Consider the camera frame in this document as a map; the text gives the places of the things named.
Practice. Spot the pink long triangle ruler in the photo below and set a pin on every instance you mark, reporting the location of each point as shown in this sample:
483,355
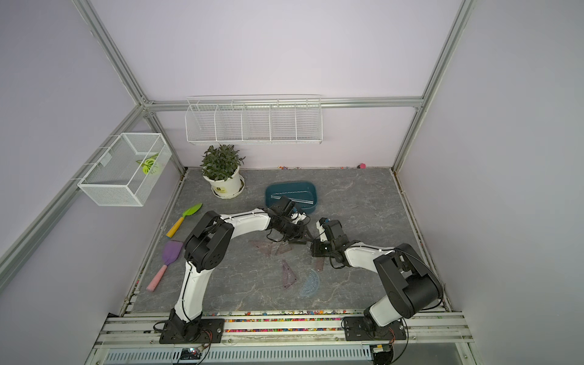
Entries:
264,247

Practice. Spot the blue protractor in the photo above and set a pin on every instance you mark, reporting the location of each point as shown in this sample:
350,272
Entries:
311,285

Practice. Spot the white wire side basket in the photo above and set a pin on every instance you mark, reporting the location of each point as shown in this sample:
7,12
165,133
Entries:
116,180

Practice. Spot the teal plastic storage box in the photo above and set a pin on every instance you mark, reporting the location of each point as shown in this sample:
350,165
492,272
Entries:
291,187

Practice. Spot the green toy in basket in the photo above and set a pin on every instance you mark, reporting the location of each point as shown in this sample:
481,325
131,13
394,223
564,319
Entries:
150,166

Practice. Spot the pink small triangle ruler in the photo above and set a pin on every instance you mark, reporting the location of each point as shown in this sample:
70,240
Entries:
283,248

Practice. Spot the white wire wall shelf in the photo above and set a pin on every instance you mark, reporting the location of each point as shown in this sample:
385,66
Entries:
254,119

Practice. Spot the purple pink toy spatula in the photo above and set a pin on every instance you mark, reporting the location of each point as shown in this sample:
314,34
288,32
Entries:
170,254

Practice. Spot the aluminium rail front frame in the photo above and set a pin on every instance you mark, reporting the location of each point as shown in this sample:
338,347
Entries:
327,336

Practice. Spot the potted green plant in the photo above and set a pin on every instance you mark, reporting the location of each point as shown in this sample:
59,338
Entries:
221,169

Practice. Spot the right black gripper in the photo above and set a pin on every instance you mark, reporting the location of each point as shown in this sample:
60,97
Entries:
315,248

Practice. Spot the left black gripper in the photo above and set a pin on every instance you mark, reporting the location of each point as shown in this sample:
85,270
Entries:
299,234

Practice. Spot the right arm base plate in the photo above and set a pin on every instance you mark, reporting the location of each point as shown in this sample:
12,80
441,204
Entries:
362,328

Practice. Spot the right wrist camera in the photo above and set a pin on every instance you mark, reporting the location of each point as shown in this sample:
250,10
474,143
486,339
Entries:
322,237

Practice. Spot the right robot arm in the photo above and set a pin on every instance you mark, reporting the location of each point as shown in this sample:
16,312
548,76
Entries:
410,285

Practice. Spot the clear straight ruler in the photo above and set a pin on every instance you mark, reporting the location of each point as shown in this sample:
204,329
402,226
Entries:
304,197

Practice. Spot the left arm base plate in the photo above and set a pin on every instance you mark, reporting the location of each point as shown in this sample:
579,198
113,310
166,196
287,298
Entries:
199,331

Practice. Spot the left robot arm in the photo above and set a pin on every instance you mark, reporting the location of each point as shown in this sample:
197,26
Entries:
209,240

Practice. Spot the green yellow toy shovel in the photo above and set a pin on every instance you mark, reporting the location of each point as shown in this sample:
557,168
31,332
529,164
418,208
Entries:
189,212

